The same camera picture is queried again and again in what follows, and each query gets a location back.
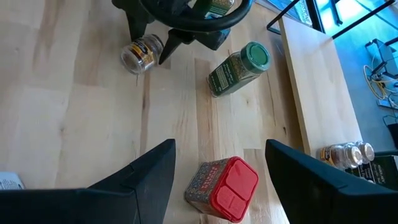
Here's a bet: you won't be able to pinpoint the Yellowstone waterfall book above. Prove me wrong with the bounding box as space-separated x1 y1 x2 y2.
287 0 313 26

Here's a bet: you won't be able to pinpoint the black aluminium rig frame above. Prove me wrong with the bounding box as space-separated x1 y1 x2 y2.
306 0 326 34

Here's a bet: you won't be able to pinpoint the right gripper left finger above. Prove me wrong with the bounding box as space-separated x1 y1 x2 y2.
0 139 177 224

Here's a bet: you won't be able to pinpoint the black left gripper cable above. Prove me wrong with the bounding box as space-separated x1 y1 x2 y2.
139 0 253 32

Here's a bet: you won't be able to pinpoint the dark green black pepper tin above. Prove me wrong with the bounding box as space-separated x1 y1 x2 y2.
344 154 398 191

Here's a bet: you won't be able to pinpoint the glass saffron jar cork lid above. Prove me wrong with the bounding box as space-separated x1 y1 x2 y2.
354 141 376 165
318 142 364 170
120 33 165 76

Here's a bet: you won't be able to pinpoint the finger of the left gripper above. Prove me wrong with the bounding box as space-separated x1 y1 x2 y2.
124 6 153 41
158 28 231 65

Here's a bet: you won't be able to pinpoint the red lid smoked paprika tin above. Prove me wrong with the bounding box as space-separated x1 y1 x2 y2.
183 156 260 223

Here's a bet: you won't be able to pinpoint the white lid spice jar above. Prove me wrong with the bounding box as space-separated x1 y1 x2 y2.
0 171 25 191

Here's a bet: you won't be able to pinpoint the wooden shelf black wire legs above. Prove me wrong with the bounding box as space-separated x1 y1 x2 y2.
266 0 398 158

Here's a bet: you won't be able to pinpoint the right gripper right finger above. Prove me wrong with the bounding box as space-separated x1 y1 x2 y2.
265 139 398 224

